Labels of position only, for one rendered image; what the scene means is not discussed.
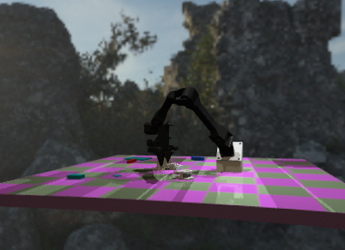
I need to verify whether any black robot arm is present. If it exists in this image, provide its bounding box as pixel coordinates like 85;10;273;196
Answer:
144;87;234;157

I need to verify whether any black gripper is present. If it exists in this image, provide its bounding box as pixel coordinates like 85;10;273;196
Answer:
148;135;179;166

